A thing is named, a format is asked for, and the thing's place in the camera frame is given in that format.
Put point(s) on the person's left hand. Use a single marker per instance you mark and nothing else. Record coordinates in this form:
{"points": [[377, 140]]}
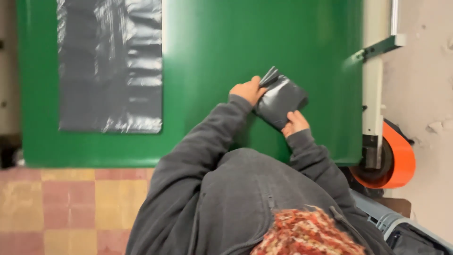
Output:
{"points": [[246, 91]]}

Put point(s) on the person's right hand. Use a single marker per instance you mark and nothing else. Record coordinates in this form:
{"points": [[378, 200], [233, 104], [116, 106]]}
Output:
{"points": [[296, 124]]}

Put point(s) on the person's left fingers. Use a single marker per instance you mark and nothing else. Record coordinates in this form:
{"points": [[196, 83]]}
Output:
{"points": [[256, 85]]}

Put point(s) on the gray plastic bag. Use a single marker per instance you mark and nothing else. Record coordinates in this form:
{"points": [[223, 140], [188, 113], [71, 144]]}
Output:
{"points": [[281, 101], [109, 65]]}

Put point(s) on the person's gray hoodie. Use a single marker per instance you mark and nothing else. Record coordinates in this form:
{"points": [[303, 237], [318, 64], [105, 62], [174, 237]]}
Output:
{"points": [[230, 202]]}

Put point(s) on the flat gray plastic bag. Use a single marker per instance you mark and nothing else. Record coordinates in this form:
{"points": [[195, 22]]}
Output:
{"points": [[109, 65]]}

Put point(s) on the orange tape roll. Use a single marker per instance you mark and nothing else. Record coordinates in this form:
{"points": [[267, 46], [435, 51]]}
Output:
{"points": [[396, 159]]}

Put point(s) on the gray plastic crate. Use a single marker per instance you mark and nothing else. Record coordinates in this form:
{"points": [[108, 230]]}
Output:
{"points": [[385, 219]]}

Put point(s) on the black bag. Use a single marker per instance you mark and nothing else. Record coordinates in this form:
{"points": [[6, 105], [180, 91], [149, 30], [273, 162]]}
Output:
{"points": [[412, 242]]}

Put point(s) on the white metal dispenser frame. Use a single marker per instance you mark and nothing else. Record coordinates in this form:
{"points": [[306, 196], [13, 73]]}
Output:
{"points": [[374, 88]]}

